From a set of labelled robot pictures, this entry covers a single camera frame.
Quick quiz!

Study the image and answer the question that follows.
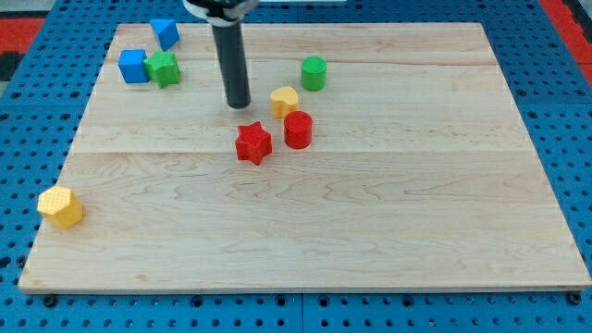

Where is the green star block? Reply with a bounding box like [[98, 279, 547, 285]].
[[143, 51, 180, 89]]

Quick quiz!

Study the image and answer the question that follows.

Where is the blue triangle block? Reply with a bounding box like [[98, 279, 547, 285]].
[[150, 18, 179, 51]]

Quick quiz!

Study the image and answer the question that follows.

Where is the yellow heart block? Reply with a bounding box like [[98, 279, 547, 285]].
[[269, 86, 300, 118]]

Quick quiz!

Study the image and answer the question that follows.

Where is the red star block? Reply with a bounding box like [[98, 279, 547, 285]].
[[235, 121, 273, 166]]

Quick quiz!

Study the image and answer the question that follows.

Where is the wooden board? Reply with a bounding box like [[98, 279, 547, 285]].
[[19, 23, 591, 294]]

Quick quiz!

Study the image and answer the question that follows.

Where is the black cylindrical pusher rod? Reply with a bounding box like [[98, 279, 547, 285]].
[[213, 23, 251, 109]]

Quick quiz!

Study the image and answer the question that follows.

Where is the blue cube block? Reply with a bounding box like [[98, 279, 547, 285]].
[[117, 49, 149, 83]]

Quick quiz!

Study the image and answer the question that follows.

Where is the yellow hexagon block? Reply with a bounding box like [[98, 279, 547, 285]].
[[37, 186, 83, 228]]

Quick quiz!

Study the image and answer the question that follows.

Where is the white rod mount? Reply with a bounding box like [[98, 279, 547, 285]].
[[182, 0, 259, 24]]

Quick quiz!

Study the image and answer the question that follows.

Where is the red cylinder block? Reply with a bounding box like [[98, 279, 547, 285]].
[[284, 111, 314, 149]]

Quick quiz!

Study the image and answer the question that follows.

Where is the green cylinder block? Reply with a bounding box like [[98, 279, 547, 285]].
[[301, 55, 327, 92]]

